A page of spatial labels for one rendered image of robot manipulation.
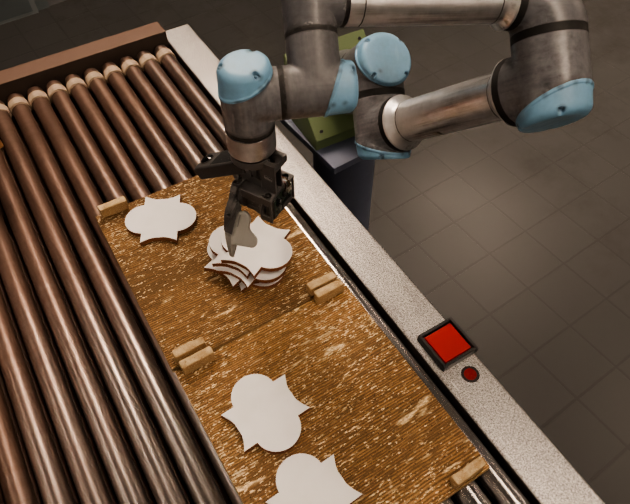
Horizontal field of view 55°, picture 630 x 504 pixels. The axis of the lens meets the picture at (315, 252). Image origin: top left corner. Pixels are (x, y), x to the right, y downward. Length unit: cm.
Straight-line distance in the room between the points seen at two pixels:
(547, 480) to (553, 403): 114
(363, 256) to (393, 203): 136
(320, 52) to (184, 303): 54
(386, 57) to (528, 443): 79
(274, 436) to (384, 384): 20
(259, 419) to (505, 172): 201
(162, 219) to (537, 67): 75
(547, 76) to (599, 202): 182
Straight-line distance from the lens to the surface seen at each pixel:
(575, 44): 103
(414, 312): 115
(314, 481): 97
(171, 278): 119
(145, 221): 128
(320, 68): 86
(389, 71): 131
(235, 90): 83
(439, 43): 350
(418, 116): 120
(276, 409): 101
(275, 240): 114
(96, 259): 128
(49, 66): 176
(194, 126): 151
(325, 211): 129
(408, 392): 105
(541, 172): 284
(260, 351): 108
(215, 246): 116
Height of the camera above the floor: 188
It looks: 52 degrees down
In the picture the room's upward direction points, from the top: 1 degrees counter-clockwise
